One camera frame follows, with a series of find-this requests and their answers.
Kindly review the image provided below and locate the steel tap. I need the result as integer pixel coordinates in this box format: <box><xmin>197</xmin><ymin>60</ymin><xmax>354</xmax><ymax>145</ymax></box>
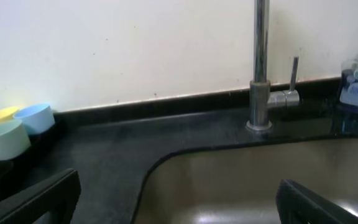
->
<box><xmin>246</xmin><ymin>0</ymin><xmax>300</xmax><ymax>133</ymax></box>

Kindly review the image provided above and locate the green cup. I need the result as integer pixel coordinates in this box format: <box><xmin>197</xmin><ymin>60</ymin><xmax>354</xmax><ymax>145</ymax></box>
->
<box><xmin>0</xmin><ymin>119</ymin><xmax>32</xmax><ymax>161</ymax></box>

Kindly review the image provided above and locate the yellow cup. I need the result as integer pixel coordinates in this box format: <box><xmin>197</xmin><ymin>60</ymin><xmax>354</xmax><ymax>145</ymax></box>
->
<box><xmin>0</xmin><ymin>106</ymin><xmax>21</xmax><ymax>127</ymax></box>

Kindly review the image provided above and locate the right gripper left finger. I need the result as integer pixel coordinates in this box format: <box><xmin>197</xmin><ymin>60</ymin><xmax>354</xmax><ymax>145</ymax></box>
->
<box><xmin>0</xmin><ymin>169</ymin><xmax>82</xmax><ymax>224</ymax></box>

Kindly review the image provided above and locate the black tray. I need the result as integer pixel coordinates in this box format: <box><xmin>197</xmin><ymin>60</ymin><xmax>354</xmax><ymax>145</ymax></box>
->
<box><xmin>0</xmin><ymin>119</ymin><xmax>64</xmax><ymax>200</ymax></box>

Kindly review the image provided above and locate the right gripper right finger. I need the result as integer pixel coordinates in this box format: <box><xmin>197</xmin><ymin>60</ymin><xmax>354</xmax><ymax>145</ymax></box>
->
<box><xmin>275</xmin><ymin>179</ymin><xmax>358</xmax><ymax>224</ymax></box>

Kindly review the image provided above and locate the steel sink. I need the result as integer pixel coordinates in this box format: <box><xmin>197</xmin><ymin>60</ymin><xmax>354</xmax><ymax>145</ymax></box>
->
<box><xmin>131</xmin><ymin>136</ymin><xmax>358</xmax><ymax>224</ymax></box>

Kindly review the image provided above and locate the blue cup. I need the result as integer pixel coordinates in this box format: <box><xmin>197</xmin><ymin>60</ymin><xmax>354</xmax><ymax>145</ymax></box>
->
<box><xmin>13</xmin><ymin>103</ymin><xmax>56</xmax><ymax>136</ymax></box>

